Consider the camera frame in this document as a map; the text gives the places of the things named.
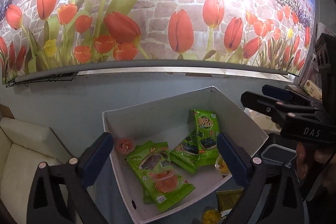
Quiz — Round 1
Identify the cream leather sofa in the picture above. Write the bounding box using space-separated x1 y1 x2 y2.
1 118 71 223

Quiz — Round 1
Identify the yellow green snack packet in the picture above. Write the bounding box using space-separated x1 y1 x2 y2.
216 188 244 211

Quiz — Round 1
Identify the person right hand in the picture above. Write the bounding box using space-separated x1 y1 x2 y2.
296 142 335 199

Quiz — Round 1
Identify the orange jelly cup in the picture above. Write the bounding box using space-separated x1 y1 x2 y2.
115 138 135 155

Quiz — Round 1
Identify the beige patterned carton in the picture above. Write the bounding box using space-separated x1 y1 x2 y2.
303 80 322 101

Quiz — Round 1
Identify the tulip print roller blind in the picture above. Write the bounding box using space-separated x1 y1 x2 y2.
1 0 315 85

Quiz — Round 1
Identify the blue table cloth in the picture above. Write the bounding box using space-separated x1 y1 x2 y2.
92 155 274 224

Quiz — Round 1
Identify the upright green seaweed packet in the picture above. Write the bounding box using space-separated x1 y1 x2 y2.
191 109 221 167

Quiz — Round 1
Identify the white tissue pack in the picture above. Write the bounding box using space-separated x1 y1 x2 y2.
244 108 281 134

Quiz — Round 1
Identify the yellow jelly cup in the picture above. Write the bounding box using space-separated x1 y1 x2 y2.
215 155 230 176
201 209 222 224

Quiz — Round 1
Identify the front green seaweed packet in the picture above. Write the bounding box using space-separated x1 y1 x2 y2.
126 141 195 213

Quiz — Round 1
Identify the cardboard piece behind sofa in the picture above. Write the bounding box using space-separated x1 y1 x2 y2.
0 105 14 119

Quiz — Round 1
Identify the white cardboard box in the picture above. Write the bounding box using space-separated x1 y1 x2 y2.
102 86 268 223

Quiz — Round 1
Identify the yellow jelly cup in box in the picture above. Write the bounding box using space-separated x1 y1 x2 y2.
215 155 230 176

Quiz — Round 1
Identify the middle green seaweed packet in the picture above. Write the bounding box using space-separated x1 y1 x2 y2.
170 131 199 174

